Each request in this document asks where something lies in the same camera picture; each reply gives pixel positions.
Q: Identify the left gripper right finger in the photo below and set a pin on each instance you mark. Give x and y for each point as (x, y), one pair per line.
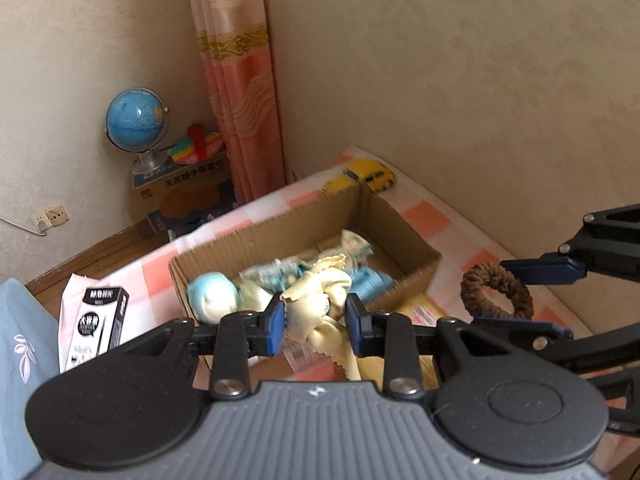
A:
(392, 337)

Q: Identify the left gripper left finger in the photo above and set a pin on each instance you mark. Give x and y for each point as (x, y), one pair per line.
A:
(233, 341)

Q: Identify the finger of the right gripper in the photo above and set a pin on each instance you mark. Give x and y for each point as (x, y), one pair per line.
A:
(606, 244)
(556, 344)

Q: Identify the blue cream round toy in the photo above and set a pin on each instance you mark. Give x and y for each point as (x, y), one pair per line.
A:
(212, 296)

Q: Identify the blue floral sachet pouch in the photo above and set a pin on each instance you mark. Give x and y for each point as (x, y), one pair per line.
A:
(276, 275)

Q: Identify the yellow fabric scrunchie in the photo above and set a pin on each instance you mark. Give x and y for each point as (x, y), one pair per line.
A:
(314, 307)

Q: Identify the yellow floral fabric piece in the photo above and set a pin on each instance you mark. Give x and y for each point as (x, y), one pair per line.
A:
(353, 247)

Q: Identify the brown hair scrunchie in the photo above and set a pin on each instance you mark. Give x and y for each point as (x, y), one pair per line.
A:
(492, 276)

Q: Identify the gold tissue pack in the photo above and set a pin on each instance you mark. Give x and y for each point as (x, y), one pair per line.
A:
(423, 312)

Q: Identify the brown cardboard box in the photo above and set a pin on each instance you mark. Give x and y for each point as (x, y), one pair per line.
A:
(311, 228)

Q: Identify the checkered pink white tablecloth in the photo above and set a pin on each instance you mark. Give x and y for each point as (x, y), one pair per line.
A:
(592, 306)

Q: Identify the black white pen box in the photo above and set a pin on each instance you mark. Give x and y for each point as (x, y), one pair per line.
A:
(93, 327)

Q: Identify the brown printed carton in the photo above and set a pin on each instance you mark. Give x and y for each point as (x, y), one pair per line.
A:
(175, 196)

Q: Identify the yellow toy car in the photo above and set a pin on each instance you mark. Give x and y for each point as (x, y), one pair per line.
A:
(377, 176)

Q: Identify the colourful pop toy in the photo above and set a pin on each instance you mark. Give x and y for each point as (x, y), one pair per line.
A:
(199, 144)

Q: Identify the blue patterned cushion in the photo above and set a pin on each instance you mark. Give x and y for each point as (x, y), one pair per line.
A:
(29, 357)

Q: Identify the blue desk globe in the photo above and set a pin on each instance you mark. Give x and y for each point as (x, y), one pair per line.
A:
(135, 122)

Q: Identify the pink patterned curtain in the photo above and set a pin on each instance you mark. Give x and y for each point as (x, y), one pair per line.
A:
(234, 45)

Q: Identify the white wall socket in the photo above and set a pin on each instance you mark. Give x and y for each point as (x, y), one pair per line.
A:
(49, 217)

